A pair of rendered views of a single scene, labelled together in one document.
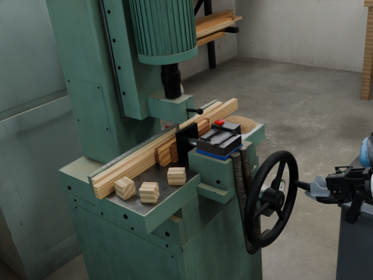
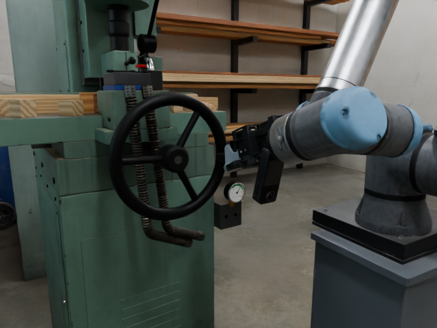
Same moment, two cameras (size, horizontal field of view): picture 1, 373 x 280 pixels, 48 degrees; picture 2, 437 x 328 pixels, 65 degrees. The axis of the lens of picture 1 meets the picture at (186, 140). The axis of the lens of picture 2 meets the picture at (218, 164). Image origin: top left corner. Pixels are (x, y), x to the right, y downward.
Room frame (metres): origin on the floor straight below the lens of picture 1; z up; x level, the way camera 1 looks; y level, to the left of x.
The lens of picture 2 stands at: (0.27, -0.52, 0.95)
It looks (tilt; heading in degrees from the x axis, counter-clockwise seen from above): 12 degrees down; 15
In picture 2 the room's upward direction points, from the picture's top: straight up
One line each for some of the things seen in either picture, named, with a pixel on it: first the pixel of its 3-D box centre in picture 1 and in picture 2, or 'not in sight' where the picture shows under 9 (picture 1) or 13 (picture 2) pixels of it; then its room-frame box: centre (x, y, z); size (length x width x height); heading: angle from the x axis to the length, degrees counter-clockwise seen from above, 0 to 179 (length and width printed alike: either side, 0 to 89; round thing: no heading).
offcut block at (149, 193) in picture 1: (149, 192); (23, 108); (0.93, 0.11, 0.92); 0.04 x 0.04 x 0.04; 74
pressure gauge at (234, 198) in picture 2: (276, 188); (233, 194); (1.26, -0.31, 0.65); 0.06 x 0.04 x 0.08; 138
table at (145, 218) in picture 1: (200, 166); (123, 124); (1.12, -0.03, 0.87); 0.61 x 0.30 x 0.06; 138
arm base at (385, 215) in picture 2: not in sight; (393, 205); (1.27, -0.75, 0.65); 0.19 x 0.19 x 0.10
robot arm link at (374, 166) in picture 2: not in sight; (400, 156); (1.26, -0.76, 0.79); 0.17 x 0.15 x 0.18; 45
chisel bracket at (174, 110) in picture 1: (170, 108); (119, 68); (1.23, 0.04, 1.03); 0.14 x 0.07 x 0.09; 48
